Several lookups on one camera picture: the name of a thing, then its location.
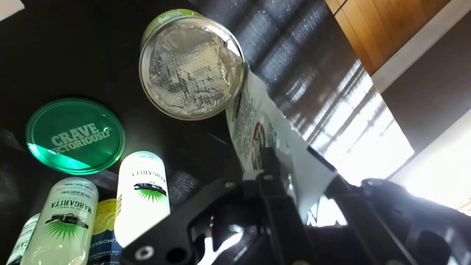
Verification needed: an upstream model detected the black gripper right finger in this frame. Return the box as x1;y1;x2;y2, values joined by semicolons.
322;173;417;265

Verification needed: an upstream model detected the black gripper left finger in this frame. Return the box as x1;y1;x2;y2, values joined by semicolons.
239;144;316;265

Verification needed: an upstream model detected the blue and yellow packet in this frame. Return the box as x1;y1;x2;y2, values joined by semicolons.
86;197;124;265

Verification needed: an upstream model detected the white green margarita bottle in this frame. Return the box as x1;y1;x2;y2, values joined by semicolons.
4;212;41;265
20;176;99;265
111;148;172;250

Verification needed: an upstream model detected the jar with silver lid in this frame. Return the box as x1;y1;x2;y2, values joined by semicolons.
136;7;247;122

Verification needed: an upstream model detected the green round lid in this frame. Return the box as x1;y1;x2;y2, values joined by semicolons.
23;95;126;176

